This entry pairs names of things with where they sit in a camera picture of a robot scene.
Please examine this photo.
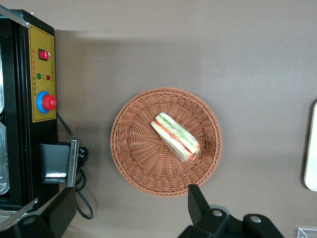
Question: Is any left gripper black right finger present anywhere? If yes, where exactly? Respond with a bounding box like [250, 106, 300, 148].
[177, 184, 285, 238]

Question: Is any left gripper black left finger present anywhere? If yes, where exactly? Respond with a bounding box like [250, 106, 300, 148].
[13, 187, 77, 238]

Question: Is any large brown wicker basket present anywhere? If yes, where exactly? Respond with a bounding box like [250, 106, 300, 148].
[110, 86, 223, 198]

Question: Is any wrapped triangle sandwich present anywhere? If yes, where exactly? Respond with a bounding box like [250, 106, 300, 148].
[150, 112, 201, 163]

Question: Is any cream plastic tray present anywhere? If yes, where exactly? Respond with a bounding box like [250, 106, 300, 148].
[303, 100, 317, 192]

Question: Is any steel pan inside cabinet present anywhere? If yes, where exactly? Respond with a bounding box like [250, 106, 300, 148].
[0, 120, 10, 197]
[0, 44, 5, 115]

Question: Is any black food warmer cabinet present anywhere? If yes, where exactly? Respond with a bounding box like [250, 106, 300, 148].
[0, 4, 80, 233]

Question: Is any small clear acrylic holder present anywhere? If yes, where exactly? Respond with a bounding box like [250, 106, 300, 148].
[296, 226, 317, 238]

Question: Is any red knob on blue base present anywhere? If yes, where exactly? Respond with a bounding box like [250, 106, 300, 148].
[36, 91, 57, 115]

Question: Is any yellow control panel plate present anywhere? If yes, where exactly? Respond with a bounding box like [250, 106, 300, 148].
[28, 24, 57, 123]

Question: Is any black power cable with plug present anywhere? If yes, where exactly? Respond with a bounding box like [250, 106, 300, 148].
[56, 113, 95, 221]

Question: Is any red rocker power switch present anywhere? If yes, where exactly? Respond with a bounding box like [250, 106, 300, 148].
[38, 48, 52, 61]

